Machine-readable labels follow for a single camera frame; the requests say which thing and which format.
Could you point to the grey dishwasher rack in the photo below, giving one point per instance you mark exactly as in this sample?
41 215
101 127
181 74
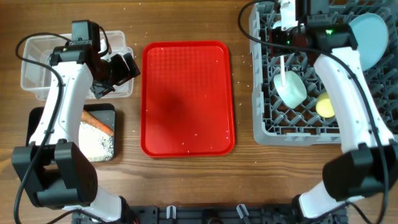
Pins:
276 124

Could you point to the clear plastic bin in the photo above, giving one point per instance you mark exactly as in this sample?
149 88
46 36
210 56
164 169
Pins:
37 79

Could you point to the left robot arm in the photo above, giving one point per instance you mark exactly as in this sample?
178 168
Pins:
53 171

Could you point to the large light blue plate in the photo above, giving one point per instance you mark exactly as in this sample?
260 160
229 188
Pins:
372 37

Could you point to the black tray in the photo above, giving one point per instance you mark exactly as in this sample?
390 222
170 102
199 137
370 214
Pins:
103 112

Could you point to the carrot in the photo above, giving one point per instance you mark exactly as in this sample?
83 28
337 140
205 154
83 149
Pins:
88 118

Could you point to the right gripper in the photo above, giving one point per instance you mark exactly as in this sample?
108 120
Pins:
280 40

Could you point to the red serving tray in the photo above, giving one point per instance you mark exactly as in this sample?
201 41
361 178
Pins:
186 99

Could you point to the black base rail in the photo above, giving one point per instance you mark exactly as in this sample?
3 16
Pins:
266 214

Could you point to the white rice pile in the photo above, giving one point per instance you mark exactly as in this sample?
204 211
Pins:
96 145

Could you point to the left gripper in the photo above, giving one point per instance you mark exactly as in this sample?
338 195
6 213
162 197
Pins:
124 75

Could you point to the white plastic spoon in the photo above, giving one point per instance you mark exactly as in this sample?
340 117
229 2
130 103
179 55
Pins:
282 71

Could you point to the yellow cup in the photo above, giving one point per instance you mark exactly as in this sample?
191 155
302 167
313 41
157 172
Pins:
323 106

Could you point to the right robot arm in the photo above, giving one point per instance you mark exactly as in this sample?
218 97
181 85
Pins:
343 52

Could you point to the green bowl of rice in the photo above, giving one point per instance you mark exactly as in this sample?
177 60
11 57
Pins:
293 92

